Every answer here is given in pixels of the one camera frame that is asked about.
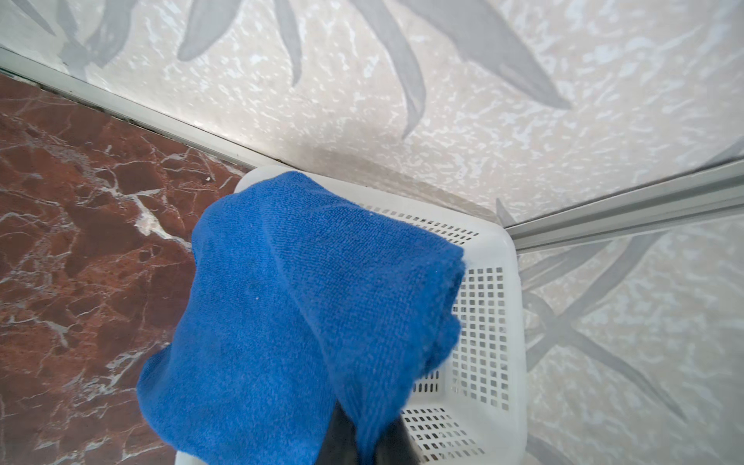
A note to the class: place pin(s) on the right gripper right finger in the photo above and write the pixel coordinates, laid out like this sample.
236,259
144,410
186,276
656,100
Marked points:
395,446

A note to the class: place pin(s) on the white plastic basket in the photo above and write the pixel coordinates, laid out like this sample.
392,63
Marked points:
471,409

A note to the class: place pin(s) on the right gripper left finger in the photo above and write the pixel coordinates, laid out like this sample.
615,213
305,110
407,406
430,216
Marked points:
339,446

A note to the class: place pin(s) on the blue towel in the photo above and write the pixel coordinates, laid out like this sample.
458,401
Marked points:
301,299

